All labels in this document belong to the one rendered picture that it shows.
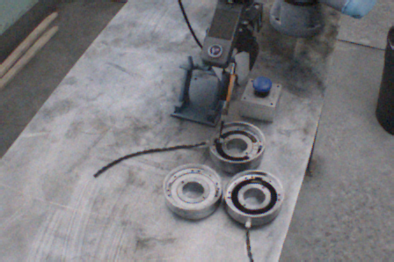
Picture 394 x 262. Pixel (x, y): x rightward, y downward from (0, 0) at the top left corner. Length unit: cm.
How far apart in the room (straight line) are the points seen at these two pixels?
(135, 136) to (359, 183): 118
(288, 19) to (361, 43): 147
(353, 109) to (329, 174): 41
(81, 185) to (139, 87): 29
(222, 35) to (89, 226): 41
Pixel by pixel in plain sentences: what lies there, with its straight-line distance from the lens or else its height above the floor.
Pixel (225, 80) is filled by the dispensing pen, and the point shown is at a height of 94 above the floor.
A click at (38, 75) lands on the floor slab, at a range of 259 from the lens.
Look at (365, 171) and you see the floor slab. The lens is 206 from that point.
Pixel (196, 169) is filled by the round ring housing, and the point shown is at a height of 83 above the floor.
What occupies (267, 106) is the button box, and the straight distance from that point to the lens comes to 102.
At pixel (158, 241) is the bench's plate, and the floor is 80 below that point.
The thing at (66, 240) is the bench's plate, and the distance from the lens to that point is 91.
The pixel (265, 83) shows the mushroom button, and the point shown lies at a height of 87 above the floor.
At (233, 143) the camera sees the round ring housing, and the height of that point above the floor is 81.
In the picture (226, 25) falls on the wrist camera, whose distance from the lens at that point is 82.
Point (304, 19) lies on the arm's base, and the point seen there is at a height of 85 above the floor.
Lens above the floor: 155
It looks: 43 degrees down
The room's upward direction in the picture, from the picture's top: straight up
